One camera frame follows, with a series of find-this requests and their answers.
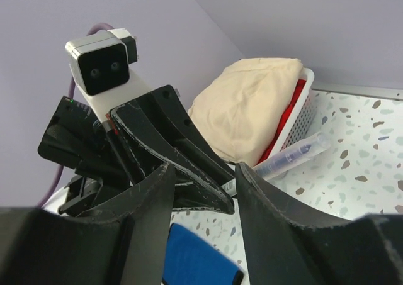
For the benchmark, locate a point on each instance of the beige folded cloth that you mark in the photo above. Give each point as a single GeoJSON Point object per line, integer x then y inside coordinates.
{"type": "Point", "coordinates": [239, 112]}

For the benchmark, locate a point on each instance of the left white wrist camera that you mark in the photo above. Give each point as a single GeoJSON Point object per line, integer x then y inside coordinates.
{"type": "Point", "coordinates": [100, 66]}

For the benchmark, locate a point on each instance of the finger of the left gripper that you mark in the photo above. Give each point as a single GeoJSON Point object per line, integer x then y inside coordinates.
{"type": "Point", "coordinates": [172, 121]}
{"type": "Point", "coordinates": [194, 190]}

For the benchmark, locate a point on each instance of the thin metal craft knife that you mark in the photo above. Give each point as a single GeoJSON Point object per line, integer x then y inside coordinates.
{"type": "Point", "coordinates": [292, 156]}

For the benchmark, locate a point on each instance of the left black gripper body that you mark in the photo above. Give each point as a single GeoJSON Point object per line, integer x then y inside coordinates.
{"type": "Point", "coordinates": [133, 139]}

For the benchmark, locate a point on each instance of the red item in basket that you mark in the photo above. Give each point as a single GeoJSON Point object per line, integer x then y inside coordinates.
{"type": "Point", "coordinates": [285, 116]}

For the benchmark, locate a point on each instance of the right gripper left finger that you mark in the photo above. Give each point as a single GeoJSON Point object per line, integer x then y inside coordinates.
{"type": "Point", "coordinates": [121, 241]}

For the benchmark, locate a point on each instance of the white plastic basket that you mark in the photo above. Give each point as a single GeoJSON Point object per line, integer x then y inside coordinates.
{"type": "Point", "coordinates": [300, 119]}

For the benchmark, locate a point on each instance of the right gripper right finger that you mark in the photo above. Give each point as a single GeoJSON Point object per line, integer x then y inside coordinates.
{"type": "Point", "coordinates": [289, 242]}

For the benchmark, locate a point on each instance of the blue fabric pouch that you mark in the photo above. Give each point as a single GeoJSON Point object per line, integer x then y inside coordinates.
{"type": "Point", "coordinates": [191, 260]}

